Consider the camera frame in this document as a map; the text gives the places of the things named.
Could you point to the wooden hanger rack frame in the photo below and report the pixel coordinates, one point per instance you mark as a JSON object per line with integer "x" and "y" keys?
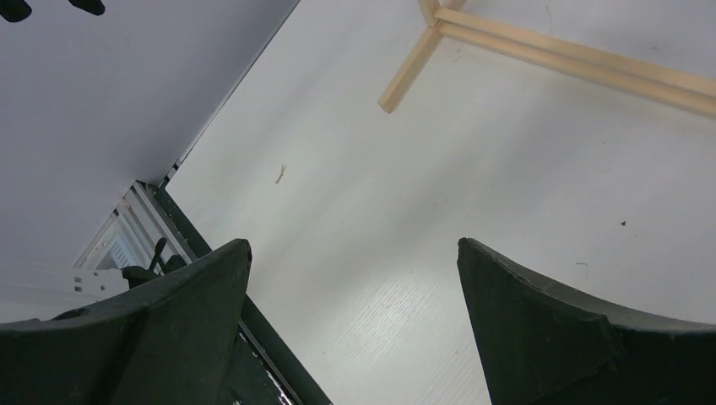
{"x": 668, "y": 86}

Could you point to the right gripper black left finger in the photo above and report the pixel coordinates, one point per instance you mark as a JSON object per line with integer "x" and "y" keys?
{"x": 167, "y": 341}

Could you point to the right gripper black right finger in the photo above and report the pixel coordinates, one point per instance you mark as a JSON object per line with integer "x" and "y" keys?
{"x": 543, "y": 342}

